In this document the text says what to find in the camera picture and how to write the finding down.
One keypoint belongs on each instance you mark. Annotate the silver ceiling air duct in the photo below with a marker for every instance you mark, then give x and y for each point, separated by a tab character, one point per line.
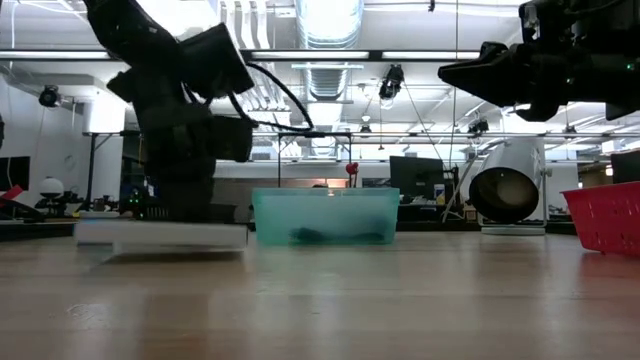
330	25

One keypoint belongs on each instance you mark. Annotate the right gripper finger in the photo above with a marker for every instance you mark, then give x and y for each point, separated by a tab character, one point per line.
542	111
490	75

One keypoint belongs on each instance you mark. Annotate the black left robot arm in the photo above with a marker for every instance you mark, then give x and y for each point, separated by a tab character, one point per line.
130	30

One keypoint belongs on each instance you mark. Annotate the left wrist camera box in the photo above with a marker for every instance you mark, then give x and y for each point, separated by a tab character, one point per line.
232	140

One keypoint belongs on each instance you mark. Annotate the black computer monitor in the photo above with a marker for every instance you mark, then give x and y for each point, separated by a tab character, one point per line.
415	175
15	172

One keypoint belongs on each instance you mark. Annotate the black ceiling spotlight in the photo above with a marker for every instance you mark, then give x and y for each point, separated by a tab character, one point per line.
391	82
48	96

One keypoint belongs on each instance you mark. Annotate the white plastic container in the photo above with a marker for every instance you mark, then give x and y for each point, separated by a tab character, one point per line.
505	192

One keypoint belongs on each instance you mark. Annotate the red perforated plastic basket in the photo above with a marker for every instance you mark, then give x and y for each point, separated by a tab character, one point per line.
607	220

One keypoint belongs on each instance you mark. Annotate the white globe lamp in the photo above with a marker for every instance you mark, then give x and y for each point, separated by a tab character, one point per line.
51	186

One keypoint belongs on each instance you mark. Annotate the black aluminium rig frame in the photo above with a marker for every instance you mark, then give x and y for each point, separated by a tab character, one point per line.
375	55

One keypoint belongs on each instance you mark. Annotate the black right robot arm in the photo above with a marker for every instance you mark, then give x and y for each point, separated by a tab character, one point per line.
625	85

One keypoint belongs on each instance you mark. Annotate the black background rig frame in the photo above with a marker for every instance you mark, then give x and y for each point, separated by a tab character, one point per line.
315	134

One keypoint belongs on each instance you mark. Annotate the small red background gadget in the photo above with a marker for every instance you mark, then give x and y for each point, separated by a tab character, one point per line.
352	169

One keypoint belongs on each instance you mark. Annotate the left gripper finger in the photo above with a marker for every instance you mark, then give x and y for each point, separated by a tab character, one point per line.
187	197

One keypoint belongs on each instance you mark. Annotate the green translucent plastic bin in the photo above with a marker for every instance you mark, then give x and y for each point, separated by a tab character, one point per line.
325	210

